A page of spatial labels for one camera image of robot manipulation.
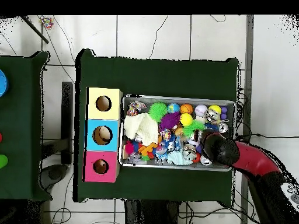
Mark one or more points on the cream muslin cloth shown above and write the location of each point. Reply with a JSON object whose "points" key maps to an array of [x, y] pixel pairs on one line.
{"points": [[140, 128]]}

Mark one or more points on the green spiky ball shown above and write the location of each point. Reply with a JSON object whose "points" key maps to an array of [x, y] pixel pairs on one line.
{"points": [[194, 127], [158, 112]]}

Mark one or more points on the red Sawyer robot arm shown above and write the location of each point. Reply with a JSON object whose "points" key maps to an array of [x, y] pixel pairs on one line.
{"points": [[252, 158]]}

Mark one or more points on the shallow clear mesh bin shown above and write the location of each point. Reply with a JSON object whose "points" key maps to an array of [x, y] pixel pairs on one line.
{"points": [[135, 163]]}

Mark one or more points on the wooden box with three holes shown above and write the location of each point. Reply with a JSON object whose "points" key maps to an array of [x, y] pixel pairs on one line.
{"points": [[103, 123]]}

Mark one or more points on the purple spiky ball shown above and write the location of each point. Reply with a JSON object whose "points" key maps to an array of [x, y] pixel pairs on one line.
{"points": [[170, 120]]}

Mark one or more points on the orange plastic toy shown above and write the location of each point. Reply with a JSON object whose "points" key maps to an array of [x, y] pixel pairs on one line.
{"points": [[147, 149]]}

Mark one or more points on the blue globe ball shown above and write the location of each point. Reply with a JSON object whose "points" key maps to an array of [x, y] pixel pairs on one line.
{"points": [[173, 108]]}

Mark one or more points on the yellow tennis ball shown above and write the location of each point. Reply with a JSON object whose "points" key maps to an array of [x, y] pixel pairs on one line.
{"points": [[186, 119]]}

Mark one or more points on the orange basketball toy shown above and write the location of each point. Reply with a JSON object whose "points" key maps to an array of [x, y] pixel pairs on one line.
{"points": [[186, 108]]}

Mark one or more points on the white baseball toy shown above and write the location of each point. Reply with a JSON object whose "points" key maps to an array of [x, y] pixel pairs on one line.
{"points": [[201, 110]]}

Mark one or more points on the smooth yellow ball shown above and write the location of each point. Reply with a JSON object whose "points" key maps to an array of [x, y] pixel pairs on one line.
{"points": [[214, 109]]}

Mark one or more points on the black power adapter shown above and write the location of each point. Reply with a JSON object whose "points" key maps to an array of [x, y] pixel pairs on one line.
{"points": [[244, 137]]}

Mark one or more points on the side table with green cloth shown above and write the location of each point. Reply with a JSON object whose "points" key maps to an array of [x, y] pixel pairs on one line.
{"points": [[21, 126]]}

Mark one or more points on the small colourful object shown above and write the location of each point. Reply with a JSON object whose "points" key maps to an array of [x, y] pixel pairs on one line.
{"points": [[46, 22]]}

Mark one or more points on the black rod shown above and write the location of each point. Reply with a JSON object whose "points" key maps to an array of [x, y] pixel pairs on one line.
{"points": [[33, 29]]}

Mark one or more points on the small green object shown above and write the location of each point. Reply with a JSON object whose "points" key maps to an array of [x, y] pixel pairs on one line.
{"points": [[2, 161]]}

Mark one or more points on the blue bowl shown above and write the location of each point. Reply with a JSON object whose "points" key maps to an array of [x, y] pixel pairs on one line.
{"points": [[2, 83]]}

